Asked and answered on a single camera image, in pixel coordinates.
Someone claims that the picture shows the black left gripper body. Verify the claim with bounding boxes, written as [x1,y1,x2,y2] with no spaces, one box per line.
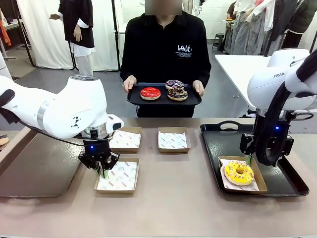
[83,138,111,165]

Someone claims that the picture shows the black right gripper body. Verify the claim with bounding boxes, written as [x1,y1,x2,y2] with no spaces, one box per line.
[268,115,289,150]

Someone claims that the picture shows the brown cardboard food box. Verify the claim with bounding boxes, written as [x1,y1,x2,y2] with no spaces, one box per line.
[108,127,142,153]
[158,127,191,154]
[94,157,140,194]
[217,155,268,195]

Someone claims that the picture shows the white printed paper liner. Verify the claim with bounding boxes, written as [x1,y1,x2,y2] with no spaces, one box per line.
[219,158,260,192]
[97,160,138,191]
[110,129,141,149]
[158,131,188,149]

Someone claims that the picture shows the yellow sprinkled donut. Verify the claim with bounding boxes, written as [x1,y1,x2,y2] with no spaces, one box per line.
[224,161,255,186]

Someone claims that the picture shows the small black serving tray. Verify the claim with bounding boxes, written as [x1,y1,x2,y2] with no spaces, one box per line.
[127,82,203,106]

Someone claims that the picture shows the red glazed donut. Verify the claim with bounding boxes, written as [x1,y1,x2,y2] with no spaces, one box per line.
[140,87,161,101]

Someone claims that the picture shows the chocolate sprinkled donut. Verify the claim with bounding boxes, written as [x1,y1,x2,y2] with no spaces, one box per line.
[167,88,189,102]

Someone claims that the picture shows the purple drizzled donut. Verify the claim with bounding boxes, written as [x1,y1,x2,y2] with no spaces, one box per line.
[165,79,185,91]

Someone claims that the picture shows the person's left forearm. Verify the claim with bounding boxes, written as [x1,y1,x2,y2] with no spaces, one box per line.
[193,59,212,84]

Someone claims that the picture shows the person's right forearm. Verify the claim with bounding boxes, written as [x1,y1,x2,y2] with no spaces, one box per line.
[120,59,136,82]

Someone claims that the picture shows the large black plastic tray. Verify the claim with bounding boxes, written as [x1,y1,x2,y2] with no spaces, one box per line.
[200,120,310,198]

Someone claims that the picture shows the large brown plastic tray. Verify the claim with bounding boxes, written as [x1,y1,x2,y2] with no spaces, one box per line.
[0,130,86,198]

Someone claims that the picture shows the person's left hand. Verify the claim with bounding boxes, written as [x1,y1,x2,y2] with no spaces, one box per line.
[192,79,205,97]

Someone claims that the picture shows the person's right hand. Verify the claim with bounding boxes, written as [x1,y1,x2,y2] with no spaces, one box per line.
[122,75,137,94]

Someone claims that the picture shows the large white table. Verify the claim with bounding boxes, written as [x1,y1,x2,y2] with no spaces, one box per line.
[214,54,273,111]

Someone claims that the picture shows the tan round object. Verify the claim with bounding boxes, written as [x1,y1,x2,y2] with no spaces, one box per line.
[0,134,9,151]

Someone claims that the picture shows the grey hanging garments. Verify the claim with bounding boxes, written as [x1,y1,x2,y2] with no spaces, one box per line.
[231,0,269,56]

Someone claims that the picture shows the small dark stool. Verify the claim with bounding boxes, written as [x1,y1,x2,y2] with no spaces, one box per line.
[212,33,225,49]

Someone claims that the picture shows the mannequin in dark coat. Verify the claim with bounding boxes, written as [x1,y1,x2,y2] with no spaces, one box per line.
[267,0,317,57]

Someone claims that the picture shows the person's black shirt torso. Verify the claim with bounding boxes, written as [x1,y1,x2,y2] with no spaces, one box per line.
[119,11,212,119]

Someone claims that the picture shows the white curtain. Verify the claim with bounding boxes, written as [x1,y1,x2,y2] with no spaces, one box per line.
[17,0,124,72]

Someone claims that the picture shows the mannequin in black top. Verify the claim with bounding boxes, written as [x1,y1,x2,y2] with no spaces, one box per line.
[49,0,96,76]

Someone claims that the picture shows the black light stand pole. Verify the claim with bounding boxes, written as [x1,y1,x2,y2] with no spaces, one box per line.
[111,0,122,72]

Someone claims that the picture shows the orange hanging garment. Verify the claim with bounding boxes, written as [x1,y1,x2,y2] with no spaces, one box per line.
[0,21,12,48]

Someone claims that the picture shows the black cable sleeve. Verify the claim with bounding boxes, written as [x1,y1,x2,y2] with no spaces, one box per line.
[255,48,317,166]

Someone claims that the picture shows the thin grey cable loop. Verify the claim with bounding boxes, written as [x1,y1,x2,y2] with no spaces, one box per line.
[288,112,315,121]

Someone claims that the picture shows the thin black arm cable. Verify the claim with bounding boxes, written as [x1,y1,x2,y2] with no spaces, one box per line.
[19,119,86,147]

